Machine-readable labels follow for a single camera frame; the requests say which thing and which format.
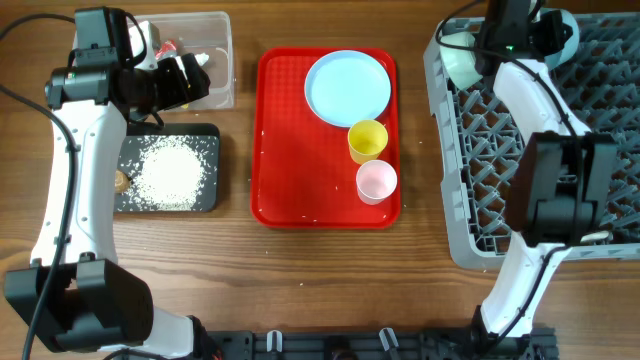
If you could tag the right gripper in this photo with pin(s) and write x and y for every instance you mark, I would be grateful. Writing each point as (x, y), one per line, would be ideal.
(551, 23)

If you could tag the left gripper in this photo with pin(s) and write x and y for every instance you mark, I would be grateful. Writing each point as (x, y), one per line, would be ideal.
(178, 93)

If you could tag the light blue bowl with food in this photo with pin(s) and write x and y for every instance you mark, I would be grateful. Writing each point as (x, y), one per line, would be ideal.
(570, 45)

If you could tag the red snack wrapper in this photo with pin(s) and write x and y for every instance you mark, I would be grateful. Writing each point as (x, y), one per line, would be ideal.
(168, 49)

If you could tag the white paper napkin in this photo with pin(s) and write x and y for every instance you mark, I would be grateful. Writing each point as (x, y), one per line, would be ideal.
(201, 59)

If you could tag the pile of white rice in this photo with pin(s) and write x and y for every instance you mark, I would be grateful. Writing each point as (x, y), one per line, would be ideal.
(168, 173)

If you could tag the brown food scrap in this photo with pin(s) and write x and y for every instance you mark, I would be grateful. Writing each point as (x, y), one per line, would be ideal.
(122, 182)

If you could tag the light blue plate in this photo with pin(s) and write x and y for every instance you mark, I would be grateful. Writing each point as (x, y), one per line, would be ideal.
(347, 86)

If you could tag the yellow plastic cup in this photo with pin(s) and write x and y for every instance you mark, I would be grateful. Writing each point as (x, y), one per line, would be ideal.
(367, 139)

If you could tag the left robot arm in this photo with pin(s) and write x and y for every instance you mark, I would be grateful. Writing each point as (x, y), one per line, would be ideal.
(74, 296)

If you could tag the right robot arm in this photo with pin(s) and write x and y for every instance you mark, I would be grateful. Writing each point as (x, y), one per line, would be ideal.
(559, 190)

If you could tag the black waste tray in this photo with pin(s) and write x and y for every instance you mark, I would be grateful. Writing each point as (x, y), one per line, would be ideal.
(209, 200)

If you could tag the clear plastic waste bin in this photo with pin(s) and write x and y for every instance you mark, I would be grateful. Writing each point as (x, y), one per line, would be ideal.
(203, 32)

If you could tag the grey dishwasher rack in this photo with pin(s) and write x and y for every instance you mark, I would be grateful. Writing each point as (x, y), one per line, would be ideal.
(481, 146)

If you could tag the spoon in rack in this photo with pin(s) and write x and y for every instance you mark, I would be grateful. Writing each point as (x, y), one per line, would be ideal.
(595, 237)

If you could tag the red serving tray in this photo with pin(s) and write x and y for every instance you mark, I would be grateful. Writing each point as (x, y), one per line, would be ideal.
(302, 172)

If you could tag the pink plastic cup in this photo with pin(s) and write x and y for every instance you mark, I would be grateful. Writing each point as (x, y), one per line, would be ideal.
(376, 180)

